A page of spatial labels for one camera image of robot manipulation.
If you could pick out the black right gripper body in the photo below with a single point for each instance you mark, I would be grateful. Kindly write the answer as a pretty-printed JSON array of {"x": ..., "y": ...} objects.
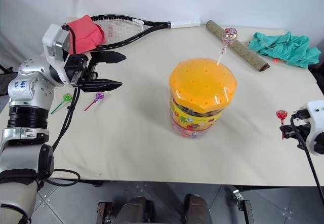
[{"x": 300, "y": 130}]

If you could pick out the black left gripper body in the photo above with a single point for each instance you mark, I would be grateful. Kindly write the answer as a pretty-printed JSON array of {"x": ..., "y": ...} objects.
[{"x": 76, "y": 69}]

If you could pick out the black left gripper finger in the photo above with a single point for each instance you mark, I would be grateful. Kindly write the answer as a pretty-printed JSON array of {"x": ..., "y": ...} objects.
[
  {"x": 101, "y": 85},
  {"x": 108, "y": 57}
]

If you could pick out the red lollipop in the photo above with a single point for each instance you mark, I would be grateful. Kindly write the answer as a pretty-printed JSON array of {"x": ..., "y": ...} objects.
[{"x": 281, "y": 114}]

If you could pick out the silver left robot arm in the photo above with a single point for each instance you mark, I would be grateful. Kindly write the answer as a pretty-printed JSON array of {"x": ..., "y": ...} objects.
[{"x": 27, "y": 87}]

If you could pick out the clear plastic candy jar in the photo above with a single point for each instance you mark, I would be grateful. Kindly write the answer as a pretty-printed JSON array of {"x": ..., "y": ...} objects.
[{"x": 192, "y": 122}]

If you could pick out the orange perforated jar lid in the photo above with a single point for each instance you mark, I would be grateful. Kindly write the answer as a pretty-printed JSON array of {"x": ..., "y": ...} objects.
[{"x": 202, "y": 82}]

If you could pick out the purple lollipop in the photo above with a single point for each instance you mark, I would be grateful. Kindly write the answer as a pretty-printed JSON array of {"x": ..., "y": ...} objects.
[{"x": 99, "y": 96}]

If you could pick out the green lollipop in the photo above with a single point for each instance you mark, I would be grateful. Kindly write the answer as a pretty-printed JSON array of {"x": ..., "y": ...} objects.
[{"x": 67, "y": 98}]

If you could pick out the red cloth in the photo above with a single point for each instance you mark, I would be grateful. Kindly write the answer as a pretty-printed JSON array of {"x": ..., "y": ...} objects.
[{"x": 84, "y": 35}]

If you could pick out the black tennis racket white grip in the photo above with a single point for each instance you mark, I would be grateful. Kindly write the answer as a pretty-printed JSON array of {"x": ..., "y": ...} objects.
[{"x": 149, "y": 27}]

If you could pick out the dark object beside table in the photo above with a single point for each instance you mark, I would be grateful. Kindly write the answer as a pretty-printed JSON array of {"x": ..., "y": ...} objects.
[
  {"x": 316, "y": 74},
  {"x": 5, "y": 75}
]

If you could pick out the teal cloth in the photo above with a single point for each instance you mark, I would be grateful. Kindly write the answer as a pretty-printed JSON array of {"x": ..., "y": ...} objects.
[{"x": 286, "y": 47}]

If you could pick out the brown cardboard tube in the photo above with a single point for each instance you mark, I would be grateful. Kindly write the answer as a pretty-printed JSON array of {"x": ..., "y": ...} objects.
[{"x": 240, "y": 47}]

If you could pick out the pink white wrapped lollipop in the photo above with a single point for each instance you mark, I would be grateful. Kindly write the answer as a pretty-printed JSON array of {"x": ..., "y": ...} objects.
[{"x": 229, "y": 34}]

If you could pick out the dark rounded shape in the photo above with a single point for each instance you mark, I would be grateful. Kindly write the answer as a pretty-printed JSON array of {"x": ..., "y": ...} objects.
[
  {"x": 198, "y": 210},
  {"x": 134, "y": 210}
]

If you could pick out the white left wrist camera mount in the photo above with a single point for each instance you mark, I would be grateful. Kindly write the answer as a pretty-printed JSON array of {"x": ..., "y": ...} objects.
[{"x": 51, "y": 40}]

